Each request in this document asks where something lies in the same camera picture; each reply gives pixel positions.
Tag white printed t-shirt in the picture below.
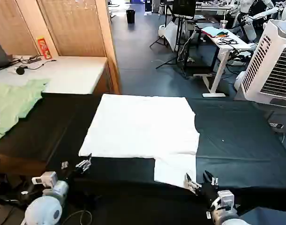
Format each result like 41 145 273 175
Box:
78 93 200 189

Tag long white desk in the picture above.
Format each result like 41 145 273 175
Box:
194 3 234 12

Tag bundle of black cables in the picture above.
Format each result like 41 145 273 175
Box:
217 37 237 46

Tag dark grey laptop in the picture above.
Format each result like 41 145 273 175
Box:
0 39 14 72

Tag wooden partition panels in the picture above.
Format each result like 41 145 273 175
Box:
0 0 121 94

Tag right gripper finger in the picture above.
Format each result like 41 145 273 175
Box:
184 172 202 191
203 170 220 187

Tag thin black cable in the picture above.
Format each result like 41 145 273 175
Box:
21 60 57 71

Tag white standing desk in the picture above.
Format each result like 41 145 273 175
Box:
193 25 251 98

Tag light green cloth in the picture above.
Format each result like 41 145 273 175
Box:
0 78 51 147

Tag black monitor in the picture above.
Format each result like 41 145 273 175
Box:
172 0 196 20

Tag white hanging sheet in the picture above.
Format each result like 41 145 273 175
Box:
158 21 181 52

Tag clear cup with straw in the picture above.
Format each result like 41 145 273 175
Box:
219 13 228 30

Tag pile of coloured cloths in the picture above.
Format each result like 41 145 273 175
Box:
201 26 228 38

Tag white air cooler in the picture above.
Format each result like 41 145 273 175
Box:
234 19 286 108

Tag white counter with wooden side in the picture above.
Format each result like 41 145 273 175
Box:
0 55 111 96

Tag grey looped floor cable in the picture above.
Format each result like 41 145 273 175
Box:
62 210 93 225

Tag black monitor stand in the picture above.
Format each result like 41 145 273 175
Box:
156 14 200 79

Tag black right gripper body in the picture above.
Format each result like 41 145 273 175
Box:
195 181 220 209

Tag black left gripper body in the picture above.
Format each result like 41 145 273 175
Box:
64 167 84 188

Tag black adapter hub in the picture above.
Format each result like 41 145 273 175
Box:
20 55 42 64

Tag black waste bin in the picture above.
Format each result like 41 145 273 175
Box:
126 9 136 23

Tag black tablecloth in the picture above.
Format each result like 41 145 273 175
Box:
0 92 286 225

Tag red snack can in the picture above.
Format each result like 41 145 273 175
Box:
37 35 53 60

